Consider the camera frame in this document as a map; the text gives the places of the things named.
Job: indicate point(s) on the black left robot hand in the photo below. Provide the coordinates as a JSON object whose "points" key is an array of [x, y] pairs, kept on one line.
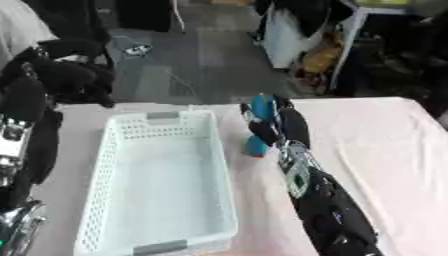
{"points": [[55, 78]]}

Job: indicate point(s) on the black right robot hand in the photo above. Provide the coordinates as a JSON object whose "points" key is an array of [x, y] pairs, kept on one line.
{"points": [[294, 125]]}

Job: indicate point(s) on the blue plastic bottle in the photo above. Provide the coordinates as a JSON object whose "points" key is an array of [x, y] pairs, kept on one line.
{"points": [[263, 108]]}

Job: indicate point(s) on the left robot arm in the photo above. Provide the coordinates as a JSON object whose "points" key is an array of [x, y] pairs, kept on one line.
{"points": [[41, 150]]}

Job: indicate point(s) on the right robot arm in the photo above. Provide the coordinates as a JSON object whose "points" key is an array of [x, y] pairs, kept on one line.
{"points": [[335, 213]]}

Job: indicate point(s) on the person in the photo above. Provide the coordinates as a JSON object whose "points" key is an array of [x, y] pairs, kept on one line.
{"points": [[20, 26]]}

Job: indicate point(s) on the yellow bag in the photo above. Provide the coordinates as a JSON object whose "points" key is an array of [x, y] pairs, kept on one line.
{"points": [[322, 55]]}

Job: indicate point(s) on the white cabinet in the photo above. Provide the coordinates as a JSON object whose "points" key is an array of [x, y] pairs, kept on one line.
{"points": [[286, 40]]}

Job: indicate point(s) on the small white floor object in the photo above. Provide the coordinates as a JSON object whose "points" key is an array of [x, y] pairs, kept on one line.
{"points": [[137, 50]]}

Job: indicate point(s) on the white perforated plastic basket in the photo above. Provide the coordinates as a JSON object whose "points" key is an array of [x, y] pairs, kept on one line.
{"points": [[160, 186]]}

